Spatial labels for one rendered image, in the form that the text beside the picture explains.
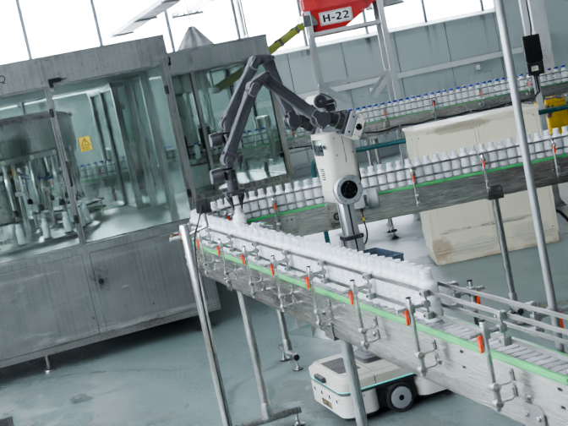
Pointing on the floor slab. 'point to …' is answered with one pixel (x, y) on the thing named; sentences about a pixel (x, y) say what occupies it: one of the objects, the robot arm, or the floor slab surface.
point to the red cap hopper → (325, 18)
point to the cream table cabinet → (448, 221)
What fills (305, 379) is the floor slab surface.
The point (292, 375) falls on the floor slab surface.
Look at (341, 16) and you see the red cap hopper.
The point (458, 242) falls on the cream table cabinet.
